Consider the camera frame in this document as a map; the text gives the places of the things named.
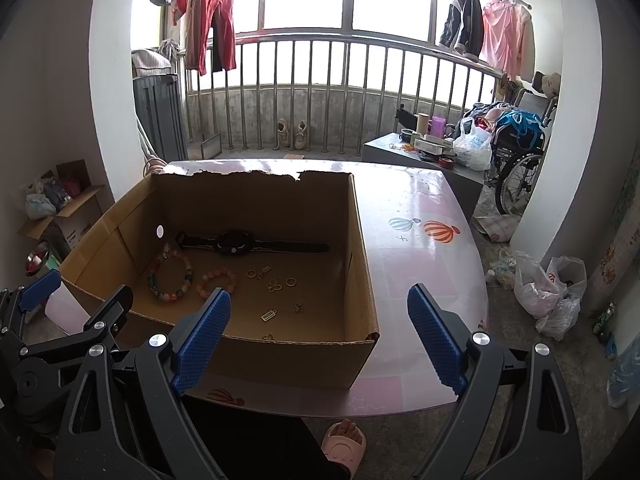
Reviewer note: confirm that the wheelchair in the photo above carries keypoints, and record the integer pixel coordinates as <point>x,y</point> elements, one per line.
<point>535,152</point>

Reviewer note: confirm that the metal balcony railing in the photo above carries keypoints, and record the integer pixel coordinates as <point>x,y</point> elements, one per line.
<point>300,37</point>

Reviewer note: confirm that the crumpled plastic wrapper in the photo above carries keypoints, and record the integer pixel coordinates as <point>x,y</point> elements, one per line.
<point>500,267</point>

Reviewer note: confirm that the small framed panel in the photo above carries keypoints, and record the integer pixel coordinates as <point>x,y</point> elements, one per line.
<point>211,146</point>

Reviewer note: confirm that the red pants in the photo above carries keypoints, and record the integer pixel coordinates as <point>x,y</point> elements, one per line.
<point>222,10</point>

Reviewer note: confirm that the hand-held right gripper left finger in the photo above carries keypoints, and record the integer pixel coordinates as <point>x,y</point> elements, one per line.
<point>202,340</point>

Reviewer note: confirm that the pink cloth bundle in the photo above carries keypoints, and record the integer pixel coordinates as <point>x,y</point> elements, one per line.
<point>70,187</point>

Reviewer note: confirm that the person's foot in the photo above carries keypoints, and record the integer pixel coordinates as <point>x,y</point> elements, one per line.
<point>345,430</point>

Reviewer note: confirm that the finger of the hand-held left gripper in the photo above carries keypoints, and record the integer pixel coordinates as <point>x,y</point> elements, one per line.
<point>112,310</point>
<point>40,287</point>

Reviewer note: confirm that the dark hanging jacket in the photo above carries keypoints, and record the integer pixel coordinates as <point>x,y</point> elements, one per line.
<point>462,15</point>

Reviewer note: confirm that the gold pendant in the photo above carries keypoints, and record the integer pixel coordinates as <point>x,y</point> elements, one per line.
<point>263,272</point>

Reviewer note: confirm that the grey cabinet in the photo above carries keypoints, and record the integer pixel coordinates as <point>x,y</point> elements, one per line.
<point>157,115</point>

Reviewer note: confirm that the red tape roll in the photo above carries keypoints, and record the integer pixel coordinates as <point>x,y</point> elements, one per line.
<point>446,161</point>

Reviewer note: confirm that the pale blue plastic bag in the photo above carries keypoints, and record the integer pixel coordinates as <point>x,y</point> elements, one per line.
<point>625,370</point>

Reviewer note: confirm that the bundled bedding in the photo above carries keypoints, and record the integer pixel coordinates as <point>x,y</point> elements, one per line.
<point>150,60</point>

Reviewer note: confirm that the beige cardboard tube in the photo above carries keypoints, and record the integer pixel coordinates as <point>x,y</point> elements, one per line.
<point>422,125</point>

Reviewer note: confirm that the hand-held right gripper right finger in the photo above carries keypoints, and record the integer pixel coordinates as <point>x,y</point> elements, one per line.
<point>435,345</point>

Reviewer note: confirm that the clothes pile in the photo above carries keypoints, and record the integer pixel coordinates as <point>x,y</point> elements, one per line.
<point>482,117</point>

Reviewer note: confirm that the metal bowl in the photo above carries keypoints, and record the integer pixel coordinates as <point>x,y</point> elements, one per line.
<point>36,260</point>

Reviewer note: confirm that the large cardboard box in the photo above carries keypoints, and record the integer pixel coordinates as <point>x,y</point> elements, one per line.
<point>300,220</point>

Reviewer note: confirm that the pink hanging shirt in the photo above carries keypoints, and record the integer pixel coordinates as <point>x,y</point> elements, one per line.
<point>505,35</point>

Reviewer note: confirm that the person's black pants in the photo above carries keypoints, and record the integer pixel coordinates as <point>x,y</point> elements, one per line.
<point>260,440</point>

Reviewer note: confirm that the paper bag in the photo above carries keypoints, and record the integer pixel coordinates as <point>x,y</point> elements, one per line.
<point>495,220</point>

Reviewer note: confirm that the black and pink smartwatch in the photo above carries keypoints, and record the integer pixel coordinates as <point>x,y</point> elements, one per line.
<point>232,242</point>

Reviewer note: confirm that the gold bar charm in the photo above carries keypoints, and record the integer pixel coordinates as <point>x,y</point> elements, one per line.
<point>267,316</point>

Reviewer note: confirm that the green bottle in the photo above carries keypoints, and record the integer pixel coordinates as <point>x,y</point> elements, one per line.
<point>604,317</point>

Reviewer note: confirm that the pink cup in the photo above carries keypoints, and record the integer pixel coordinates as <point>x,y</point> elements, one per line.
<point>437,126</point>

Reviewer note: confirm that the small cardboard box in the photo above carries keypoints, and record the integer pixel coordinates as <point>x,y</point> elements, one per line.
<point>75,230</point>

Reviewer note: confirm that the pink slipper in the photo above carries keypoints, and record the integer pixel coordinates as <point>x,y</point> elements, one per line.
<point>342,455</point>

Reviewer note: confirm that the white shoe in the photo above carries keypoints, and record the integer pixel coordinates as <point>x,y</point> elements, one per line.
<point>282,135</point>
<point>300,135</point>

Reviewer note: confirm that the grey low table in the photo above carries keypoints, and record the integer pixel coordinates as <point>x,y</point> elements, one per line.
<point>385,152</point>

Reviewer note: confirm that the stack of flat boxes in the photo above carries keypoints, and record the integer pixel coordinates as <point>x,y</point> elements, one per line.
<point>432,146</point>

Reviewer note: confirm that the beige hat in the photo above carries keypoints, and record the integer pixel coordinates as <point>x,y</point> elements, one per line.
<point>551,82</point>

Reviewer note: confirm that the white plastic bag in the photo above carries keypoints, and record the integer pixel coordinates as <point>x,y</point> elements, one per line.
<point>535,285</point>
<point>472,147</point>
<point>37,205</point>
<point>570,270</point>
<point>557,320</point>

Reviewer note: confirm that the white plastic container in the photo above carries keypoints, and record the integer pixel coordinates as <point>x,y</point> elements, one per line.
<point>65,310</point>

